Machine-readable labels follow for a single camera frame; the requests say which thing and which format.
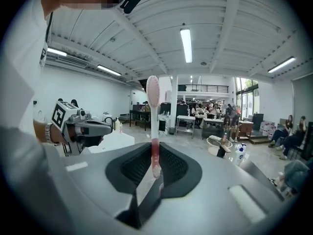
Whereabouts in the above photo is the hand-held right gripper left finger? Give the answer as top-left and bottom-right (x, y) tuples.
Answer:
(43, 141), (153, 235)

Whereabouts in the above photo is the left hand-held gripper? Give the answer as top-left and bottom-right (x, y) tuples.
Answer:
(50, 100), (114, 158)

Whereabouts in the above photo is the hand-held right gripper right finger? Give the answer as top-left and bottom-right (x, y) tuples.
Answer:
(141, 141), (286, 235)

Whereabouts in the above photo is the pink toothbrush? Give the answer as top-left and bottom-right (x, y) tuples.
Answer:
(146, 75), (162, 180)

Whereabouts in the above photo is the person's left forearm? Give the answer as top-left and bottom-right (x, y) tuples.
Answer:
(33, 120), (53, 144)

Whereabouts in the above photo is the person's left hand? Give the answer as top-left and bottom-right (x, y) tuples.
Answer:
(66, 125), (104, 149)

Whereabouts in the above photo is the black bathtub faucet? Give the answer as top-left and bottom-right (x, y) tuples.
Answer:
(103, 116), (116, 132)

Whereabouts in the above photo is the white bathtub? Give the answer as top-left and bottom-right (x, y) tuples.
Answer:
(87, 131), (136, 155)

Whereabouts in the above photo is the black desk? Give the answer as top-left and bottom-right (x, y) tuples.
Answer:
(129, 110), (151, 132)

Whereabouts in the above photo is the white pump soap bottle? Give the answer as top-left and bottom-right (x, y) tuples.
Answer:
(234, 142), (247, 167)

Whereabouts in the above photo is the silver wristwatch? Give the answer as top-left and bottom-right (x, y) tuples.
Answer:
(45, 122), (54, 144)

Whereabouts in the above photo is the long ceiling light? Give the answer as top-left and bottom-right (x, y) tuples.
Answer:
(267, 56), (297, 74)
(179, 28), (193, 64)
(96, 64), (122, 77)
(46, 47), (67, 57)

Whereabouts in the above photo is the white marble pattern cabinet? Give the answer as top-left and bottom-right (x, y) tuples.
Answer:
(157, 114), (171, 133)

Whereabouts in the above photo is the wooden platform step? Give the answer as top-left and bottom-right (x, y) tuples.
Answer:
(245, 130), (272, 145)

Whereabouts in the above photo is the white metal table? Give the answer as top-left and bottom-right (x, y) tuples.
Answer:
(176, 115), (197, 140)

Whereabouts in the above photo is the white pillar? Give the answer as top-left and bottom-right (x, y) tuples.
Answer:
(170, 74), (179, 135)

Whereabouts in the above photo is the black cabinet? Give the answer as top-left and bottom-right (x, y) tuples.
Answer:
(251, 113), (265, 131)

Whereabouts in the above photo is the stack of white boxes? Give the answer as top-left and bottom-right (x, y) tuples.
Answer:
(259, 120), (277, 137)

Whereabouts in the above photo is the person's white shirt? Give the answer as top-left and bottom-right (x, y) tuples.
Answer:
(0, 0), (63, 235)

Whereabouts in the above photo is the black mezzanine railing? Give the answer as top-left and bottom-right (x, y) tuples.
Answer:
(177, 84), (229, 94)

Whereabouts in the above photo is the black neck strap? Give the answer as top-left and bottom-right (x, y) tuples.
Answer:
(45, 10), (54, 44)

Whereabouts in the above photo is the black head camera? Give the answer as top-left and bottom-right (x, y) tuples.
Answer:
(119, 0), (144, 15)

